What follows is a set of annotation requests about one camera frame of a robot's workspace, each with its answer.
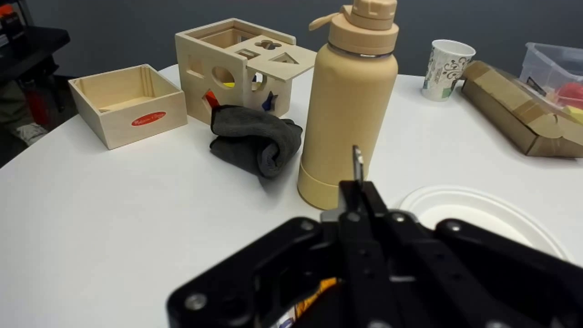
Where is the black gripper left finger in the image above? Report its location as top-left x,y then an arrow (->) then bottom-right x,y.
166,181 -> 390,328

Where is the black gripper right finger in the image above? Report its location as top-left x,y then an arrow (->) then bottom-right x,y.
361,183 -> 583,328

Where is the metal spoon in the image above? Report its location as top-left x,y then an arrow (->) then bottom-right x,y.
351,147 -> 364,185

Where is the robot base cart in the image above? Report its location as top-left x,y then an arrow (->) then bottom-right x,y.
0,0 -> 69,145

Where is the patterned paper bowl with chips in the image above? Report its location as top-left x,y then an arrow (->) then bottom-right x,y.
271,280 -> 337,328

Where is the white paper plate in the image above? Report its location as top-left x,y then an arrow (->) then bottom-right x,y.
395,185 -> 572,261

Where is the dark grey cloth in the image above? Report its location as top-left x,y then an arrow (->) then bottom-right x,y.
209,106 -> 302,179

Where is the brown cardboard box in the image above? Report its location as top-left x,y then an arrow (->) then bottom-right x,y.
461,61 -> 583,159

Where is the beige water bottle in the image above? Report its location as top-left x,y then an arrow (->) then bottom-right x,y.
297,0 -> 399,210

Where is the patterned paper cup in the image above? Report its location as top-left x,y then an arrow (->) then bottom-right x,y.
422,39 -> 475,101

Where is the wooden shape sorter box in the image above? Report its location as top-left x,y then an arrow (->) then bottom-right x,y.
175,19 -> 315,123

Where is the clear plastic bin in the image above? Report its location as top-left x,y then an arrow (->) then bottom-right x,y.
519,43 -> 583,108

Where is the open wooden tray box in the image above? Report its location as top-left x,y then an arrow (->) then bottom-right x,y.
69,65 -> 187,150

